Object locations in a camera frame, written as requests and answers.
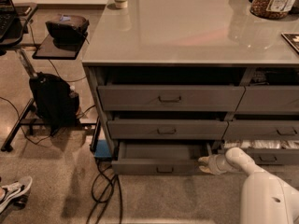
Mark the dark magazine on counter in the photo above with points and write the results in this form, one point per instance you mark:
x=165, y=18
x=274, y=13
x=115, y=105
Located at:
x=292, y=39

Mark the black laptop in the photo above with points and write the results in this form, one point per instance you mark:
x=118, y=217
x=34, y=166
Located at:
x=7, y=15

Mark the clear jar of nuts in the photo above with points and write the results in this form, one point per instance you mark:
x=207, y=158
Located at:
x=271, y=9

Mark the black backpack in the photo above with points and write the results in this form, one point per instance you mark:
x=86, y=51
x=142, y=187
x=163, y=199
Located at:
x=56, y=103

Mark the grey drawer cabinet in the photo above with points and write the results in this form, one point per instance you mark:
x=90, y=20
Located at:
x=189, y=42

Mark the black caster wheel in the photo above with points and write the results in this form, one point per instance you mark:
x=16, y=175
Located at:
x=21, y=201

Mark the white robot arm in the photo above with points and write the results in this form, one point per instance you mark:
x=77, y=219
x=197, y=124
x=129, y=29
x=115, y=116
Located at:
x=265, y=198

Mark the white sneaker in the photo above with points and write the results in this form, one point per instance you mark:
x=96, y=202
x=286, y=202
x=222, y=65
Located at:
x=14, y=190

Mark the black desk frame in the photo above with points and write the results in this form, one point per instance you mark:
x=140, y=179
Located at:
x=28, y=117

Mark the black pouch on tray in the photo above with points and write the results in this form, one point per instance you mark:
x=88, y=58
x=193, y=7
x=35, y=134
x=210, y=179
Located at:
x=67, y=28

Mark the grey drawer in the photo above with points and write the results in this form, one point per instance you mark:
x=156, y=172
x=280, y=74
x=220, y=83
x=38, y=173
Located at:
x=169, y=97
x=267, y=152
x=270, y=99
x=183, y=129
x=160, y=158
x=262, y=130

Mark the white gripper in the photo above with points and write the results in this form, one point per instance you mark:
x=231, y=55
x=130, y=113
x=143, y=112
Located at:
x=212, y=164

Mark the blue box on floor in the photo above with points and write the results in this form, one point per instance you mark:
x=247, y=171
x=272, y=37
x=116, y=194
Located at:
x=102, y=150

